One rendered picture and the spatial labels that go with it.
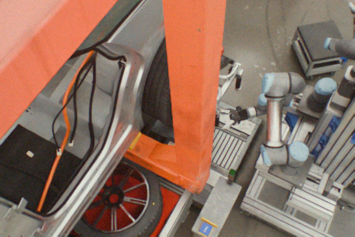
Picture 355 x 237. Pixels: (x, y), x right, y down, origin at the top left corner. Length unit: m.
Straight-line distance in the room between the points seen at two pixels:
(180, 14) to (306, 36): 2.61
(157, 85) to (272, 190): 1.24
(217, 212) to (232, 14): 2.26
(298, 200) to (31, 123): 1.80
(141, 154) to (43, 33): 2.15
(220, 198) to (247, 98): 1.21
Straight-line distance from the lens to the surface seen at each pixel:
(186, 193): 2.98
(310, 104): 2.85
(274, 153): 2.42
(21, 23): 0.70
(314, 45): 3.83
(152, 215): 2.83
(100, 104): 2.61
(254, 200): 3.18
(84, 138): 2.77
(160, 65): 2.57
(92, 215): 3.14
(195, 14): 1.32
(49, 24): 0.70
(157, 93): 2.59
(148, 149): 2.80
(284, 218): 3.17
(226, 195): 2.92
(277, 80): 2.30
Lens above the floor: 3.21
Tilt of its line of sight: 59 degrees down
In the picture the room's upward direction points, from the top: 4 degrees counter-clockwise
